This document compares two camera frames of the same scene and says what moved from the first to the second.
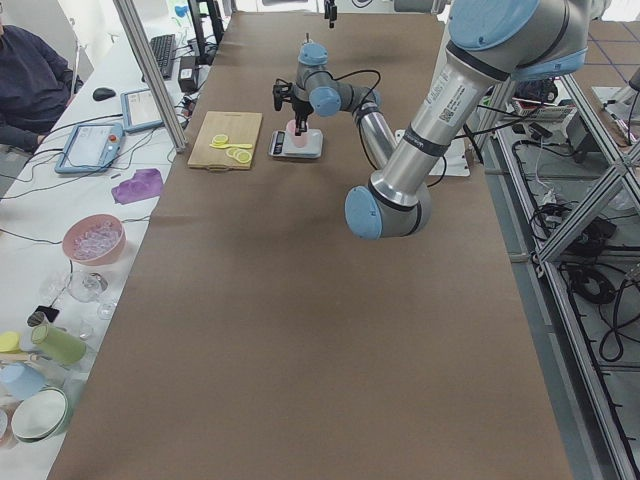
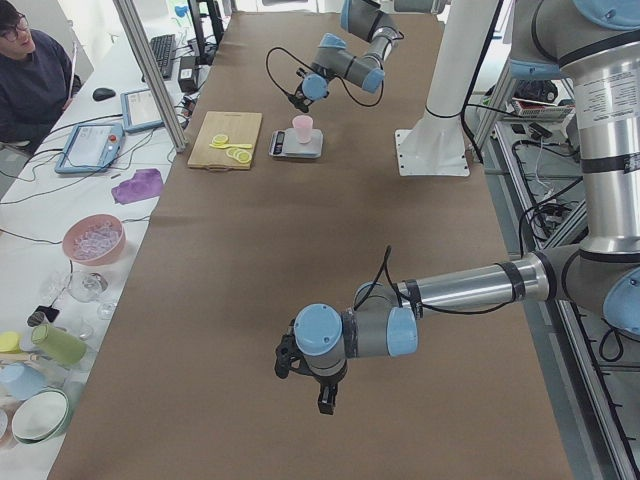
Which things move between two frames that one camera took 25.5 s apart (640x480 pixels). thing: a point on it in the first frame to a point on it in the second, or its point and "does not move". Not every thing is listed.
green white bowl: (39, 414) does not move
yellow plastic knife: (226, 146) does not move
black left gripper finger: (300, 125) to (327, 399)
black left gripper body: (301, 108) to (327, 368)
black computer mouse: (103, 94) does not move
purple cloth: (146, 184) does not move
